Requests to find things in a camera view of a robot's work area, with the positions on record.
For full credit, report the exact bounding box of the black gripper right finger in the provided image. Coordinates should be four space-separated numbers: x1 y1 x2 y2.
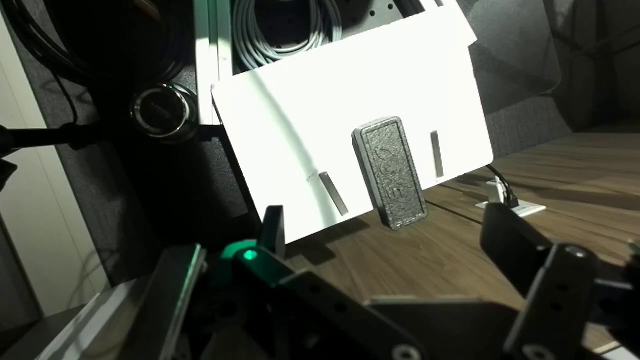
483 200 640 360

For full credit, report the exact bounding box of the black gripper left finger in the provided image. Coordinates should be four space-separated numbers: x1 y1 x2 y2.
233 204 426 360

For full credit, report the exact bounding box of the black board eraser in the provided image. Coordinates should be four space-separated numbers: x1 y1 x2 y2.
350 117 430 233

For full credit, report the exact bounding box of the white table socket plate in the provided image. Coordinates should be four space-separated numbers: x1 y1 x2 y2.
475 179 548 220

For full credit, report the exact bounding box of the grey magnetic bar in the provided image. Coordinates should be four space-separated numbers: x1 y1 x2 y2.
429 131 447 181
316 170 350 219

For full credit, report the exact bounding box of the round black metal knob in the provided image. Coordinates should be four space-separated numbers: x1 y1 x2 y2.
128 83 201 144

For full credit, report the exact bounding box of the black horizontal pole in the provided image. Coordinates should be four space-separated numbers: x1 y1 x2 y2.
0 123 137 154

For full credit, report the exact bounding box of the grey metal rail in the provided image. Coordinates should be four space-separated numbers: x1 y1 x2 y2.
36 243 210 360

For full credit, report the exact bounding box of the white aluminium frame profile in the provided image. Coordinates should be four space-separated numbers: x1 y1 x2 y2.
192 0 236 129

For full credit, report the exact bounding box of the grey coiled cable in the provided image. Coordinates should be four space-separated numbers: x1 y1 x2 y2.
230 0 346 72

